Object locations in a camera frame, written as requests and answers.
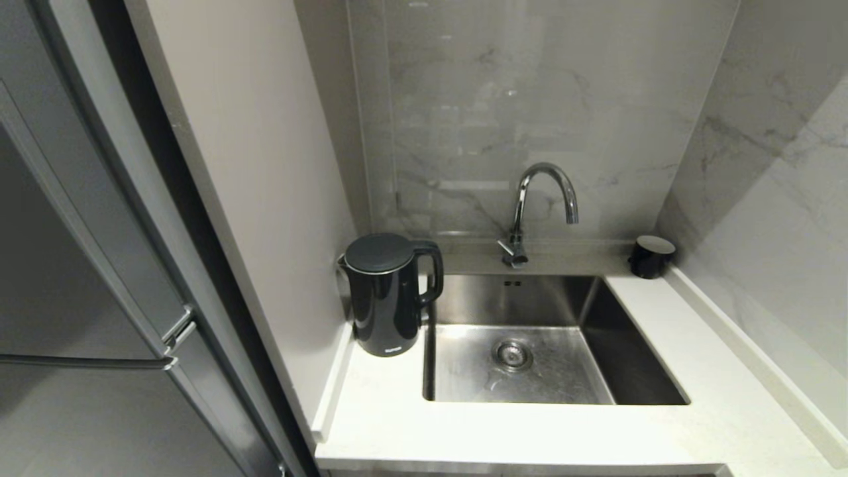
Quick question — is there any round sink drain strainer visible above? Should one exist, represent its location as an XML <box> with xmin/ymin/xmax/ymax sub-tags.
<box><xmin>496</xmin><ymin>339</ymin><xmax>534</xmax><ymax>370</ymax></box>

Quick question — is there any chrome curved faucet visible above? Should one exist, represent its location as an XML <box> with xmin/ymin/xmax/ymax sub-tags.
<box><xmin>498</xmin><ymin>162</ymin><xmax>580</xmax><ymax>269</ymax></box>

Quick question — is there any black electric kettle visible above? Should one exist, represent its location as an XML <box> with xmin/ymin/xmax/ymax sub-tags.
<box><xmin>337</xmin><ymin>233</ymin><xmax>445</xmax><ymax>358</ymax></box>

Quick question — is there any black cup with white lid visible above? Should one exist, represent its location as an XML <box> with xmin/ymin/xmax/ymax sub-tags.
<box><xmin>628</xmin><ymin>235</ymin><xmax>676</xmax><ymax>280</ymax></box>

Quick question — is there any stainless steel sink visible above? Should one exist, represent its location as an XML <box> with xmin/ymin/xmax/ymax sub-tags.
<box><xmin>422</xmin><ymin>274</ymin><xmax>691</xmax><ymax>406</ymax></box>

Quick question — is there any grey refrigerator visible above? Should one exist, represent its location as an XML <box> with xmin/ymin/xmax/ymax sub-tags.
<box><xmin>0</xmin><ymin>0</ymin><xmax>320</xmax><ymax>477</ymax></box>

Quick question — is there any grey refrigerator door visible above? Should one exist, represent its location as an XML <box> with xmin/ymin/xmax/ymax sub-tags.
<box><xmin>0</xmin><ymin>322</ymin><xmax>292</xmax><ymax>477</ymax></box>
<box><xmin>0</xmin><ymin>0</ymin><xmax>194</xmax><ymax>362</ymax></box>

